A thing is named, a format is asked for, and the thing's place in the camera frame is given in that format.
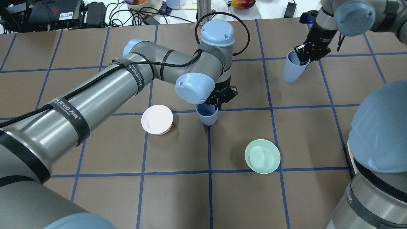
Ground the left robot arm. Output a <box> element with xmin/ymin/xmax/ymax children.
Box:
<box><xmin>0</xmin><ymin>19</ymin><xmax>235</xmax><ymax>229</ymax></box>

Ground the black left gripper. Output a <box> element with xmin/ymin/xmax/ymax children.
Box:
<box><xmin>204</xmin><ymin>78</ymin><xmax>238</xmax><ymax>111</ymax></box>

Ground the black braided cable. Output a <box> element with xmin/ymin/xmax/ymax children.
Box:
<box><xmin>0</xmin><ymin>12</ymin><xmax>251</xmax><ymax>128</ymax></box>

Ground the black power adapter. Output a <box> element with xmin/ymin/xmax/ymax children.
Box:
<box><xmin>283</xmin><ymin>2</ymin><xmax>297</xmax><ymax>18</ymax></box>

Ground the mint green bowl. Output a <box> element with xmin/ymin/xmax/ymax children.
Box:
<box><xmin>244</xmin><ymin>139</ymin><xmax>281</xmax><ymax>174</ymax></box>

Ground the pink bowl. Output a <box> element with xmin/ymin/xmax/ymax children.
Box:
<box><xmin>141</xmin><ymin>105</ymin><xmax>174</xmax><ymax>135</ymax></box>

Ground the blue cup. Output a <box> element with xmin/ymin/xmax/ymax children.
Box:
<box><xmin>282</xmin><ymin>50</ymin><xmax>310</xmax><ymax>83</ymax></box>
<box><xmin>195</xmin><ymin>103</ymin><xmax>218</xmax><ymax>126</ymax></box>

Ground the aluminium frame post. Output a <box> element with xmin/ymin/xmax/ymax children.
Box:
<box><xmin>196</xmin><ymin>0</ymin><xmax>212</xmax><ymax>20</ymax></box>

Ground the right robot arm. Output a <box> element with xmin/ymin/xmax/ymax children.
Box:
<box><xmin>294</xmin><ymin>0</ymin><xmax>407</xmax><ymax>229</ymax></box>

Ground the red apple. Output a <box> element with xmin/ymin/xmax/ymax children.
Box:
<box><xmin>230</xmin><ymin>0</ymin><xmax>256</xmax><ymax>9</ymax></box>

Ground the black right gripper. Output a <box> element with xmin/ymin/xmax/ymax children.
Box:
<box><xmin>294</xmin><ymin>24</ymin><xmax>337</xmax><ymax>66</ymax></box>

